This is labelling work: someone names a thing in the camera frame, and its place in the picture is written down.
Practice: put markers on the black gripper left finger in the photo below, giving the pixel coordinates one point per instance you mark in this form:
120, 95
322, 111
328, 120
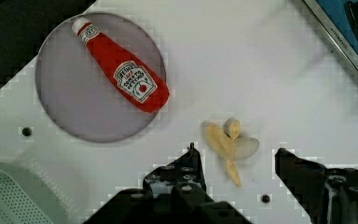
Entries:
171, 194

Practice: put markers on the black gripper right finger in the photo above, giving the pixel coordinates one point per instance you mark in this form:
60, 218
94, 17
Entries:
328, 195

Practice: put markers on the peeled plush banana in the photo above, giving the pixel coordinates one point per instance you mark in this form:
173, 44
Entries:
231, 145

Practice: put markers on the red plush ketchup bottle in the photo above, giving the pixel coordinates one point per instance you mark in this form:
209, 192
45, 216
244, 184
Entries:
132, 78

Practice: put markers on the grey round plate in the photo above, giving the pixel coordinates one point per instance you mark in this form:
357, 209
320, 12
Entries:
75, 93

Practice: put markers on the green perforated colander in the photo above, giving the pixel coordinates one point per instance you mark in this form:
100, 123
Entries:
26, 199

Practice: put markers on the black toaster oven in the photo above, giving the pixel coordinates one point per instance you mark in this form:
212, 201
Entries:
339, 20

